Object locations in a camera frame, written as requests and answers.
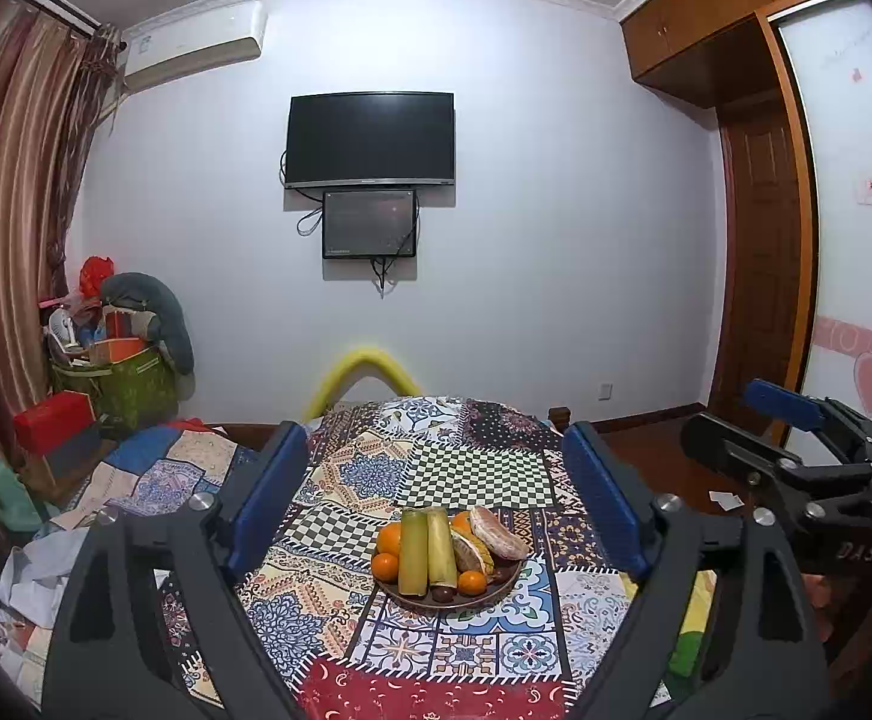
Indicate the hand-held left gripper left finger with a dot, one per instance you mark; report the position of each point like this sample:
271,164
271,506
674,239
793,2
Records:
271,495

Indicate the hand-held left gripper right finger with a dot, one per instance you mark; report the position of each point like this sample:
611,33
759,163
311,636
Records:
604,502

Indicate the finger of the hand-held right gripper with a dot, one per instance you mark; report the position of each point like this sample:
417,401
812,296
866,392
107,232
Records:
781,399
728,446

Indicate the brown oval plate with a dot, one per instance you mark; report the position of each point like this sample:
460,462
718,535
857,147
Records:
503,576

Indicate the orange mandarin with sticker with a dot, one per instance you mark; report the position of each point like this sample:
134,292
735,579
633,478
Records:
462,522

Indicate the short yellow sugarcane piece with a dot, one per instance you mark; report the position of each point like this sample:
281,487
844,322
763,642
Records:
413,551

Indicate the long green sugarcane piece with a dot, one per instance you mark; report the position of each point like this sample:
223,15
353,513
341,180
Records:
441,547

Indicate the small dark red fruit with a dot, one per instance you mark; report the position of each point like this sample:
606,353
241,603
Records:
443,595

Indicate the white paper scrap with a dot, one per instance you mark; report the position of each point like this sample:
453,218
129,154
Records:
722,500

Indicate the patchwork printed blanket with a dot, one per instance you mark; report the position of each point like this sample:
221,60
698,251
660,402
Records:
481,465

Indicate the yellow blanket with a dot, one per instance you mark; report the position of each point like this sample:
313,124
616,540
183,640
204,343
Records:
694,604

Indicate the white wardrobe sliding door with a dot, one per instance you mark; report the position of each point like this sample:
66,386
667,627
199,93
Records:
848,277

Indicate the yellow foam tube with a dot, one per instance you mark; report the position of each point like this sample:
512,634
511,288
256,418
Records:
364,364

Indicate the green storage bag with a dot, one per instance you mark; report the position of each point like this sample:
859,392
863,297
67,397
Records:
132,386

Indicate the orange cardboard box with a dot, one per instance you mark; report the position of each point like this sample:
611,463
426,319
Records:
114,350

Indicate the grey pillow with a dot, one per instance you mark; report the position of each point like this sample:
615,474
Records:
154,300

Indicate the red box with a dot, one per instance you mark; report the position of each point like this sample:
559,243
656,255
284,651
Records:
53,420

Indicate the pile of white papers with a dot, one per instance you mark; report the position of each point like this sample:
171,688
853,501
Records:
30,585

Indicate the red plastic bag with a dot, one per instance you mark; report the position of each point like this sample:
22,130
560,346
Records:
96,276

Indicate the small black monitor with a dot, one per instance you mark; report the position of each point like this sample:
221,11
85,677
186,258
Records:
368,223

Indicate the wooden overhead cabinet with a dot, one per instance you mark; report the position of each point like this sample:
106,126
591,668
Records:
706,22

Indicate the striped brown curtain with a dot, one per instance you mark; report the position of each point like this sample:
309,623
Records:
8,202

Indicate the white air conditioner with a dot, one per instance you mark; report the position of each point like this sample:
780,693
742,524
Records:
192,49

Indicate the white wall socket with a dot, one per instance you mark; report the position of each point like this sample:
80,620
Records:
605,391

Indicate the black wall television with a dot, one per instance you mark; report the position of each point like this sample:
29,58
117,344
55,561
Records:
372,139

